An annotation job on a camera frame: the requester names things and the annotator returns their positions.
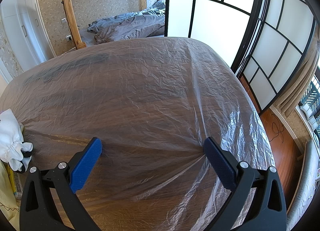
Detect white drawstring cloth pouch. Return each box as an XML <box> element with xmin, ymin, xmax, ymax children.
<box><xmin>0</xmin><ymin>109</ymin><xmax>33</xmax><ymax>174</ymax></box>

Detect beige curtain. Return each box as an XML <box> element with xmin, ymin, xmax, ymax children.
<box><xmin>274</xmin><ymin>25</ymin><xmax>319</xmax><ymax>118</ymax></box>

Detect black framed shoji screen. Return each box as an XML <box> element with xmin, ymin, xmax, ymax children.
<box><xmin>165</xmin><ymin>0</ymin><xmax>316</xmax><ymax>112</ymax></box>

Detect white wardrobe doors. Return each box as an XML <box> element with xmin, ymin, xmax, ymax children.
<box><xmin>1</xmin><ymin>0</ymin><xmax>56</xmax><ymax>71</ymax></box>

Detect grey rumpled duvet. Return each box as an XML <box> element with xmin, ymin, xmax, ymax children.
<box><xmin>80</xmin><ymin>0</ymin><xmax>165</xmax><ymax>45</ymax></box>

